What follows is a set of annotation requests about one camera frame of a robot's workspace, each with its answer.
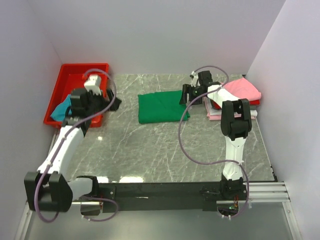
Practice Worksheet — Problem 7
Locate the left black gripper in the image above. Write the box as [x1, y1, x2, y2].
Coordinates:
[85, 88, 121, 116]

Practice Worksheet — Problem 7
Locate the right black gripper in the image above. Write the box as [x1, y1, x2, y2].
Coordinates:
[178, 84, 204, 106]

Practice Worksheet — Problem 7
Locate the green t shirt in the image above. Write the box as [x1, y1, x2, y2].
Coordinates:
[137, 90, 187, 124]

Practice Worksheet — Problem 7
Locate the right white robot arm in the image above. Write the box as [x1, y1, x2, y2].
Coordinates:
[179, 70, 252, 200]

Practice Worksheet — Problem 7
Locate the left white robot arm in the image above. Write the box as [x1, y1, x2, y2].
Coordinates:
[24, 88, 122, 213]

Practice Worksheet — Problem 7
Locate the folded light pink t shirt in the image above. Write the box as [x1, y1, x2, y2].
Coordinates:
[203, 97, 258, 121]

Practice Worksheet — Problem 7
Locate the red plastic bin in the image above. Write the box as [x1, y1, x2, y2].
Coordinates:
[43, 63, 109, 129]

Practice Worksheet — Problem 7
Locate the blue t shirt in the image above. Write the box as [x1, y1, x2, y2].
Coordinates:
[50, 94, 71, 122]

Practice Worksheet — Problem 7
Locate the folded grey t shirt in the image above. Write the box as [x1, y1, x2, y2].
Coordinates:
[250, 105, 257, 111]

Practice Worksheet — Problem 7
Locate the folded white t shirt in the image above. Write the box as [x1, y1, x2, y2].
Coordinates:
[207, 107, 258, 120]

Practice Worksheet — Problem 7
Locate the folded red t shirt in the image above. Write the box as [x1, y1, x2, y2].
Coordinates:
[209, 99, 260, 110]

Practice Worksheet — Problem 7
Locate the black base beam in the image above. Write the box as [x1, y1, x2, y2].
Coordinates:
[83, 180, 248, 213]

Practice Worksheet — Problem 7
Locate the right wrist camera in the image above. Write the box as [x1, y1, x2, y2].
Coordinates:
[190, 71, 199, 87]

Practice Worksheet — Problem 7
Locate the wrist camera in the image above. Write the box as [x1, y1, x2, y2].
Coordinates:
[190, 71, 199, 87]
[83, 74, 102, 96]

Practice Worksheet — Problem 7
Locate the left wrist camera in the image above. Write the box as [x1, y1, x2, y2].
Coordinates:
[83, 74, 102, 96]

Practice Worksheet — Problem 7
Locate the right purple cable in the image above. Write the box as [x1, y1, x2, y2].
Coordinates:
[177, 65, 250, 220]

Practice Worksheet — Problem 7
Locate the aluminium frame rail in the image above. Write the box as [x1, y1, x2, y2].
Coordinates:
[19, 126, 295, 240]

